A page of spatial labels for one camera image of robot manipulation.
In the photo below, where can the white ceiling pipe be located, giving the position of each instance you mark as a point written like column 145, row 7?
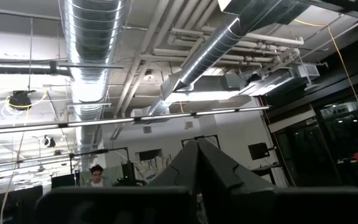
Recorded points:
column 275, row 40

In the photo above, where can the black ceiling pipe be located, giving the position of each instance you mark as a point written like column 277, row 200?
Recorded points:
column 11, row 69

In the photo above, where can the rectangular metal duct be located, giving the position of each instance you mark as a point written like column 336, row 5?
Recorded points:
column 259, row 12

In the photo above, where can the large round silver duct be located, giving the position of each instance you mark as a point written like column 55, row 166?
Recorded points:
column 92, row 46

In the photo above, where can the black wall monitor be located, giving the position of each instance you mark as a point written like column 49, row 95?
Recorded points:
column 258, row 151

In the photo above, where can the grey ceiling air unit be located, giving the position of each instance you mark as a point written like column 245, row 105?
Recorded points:
column 272, row 82

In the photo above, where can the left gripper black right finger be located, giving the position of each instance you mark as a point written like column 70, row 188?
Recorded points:
column 228, row 193

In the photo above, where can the person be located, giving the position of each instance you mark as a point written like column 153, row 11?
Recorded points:
column 97, row 178

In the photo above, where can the slim spiral silver duct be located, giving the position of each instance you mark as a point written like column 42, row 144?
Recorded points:
column 210, row 53

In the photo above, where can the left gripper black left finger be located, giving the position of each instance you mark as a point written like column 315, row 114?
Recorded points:
column 182, row 171

